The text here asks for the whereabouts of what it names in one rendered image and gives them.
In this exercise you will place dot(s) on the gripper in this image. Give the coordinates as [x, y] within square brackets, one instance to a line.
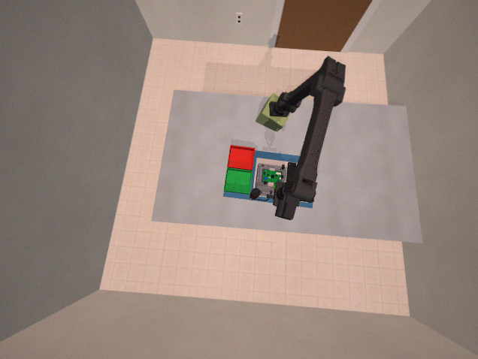
[277, 196]

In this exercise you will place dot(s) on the red bin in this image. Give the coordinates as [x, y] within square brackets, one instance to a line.
[241, 157]

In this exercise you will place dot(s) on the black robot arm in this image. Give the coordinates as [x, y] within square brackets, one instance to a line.
[328, 92]

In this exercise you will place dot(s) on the green bin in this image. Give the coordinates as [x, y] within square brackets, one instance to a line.
[237, 181]

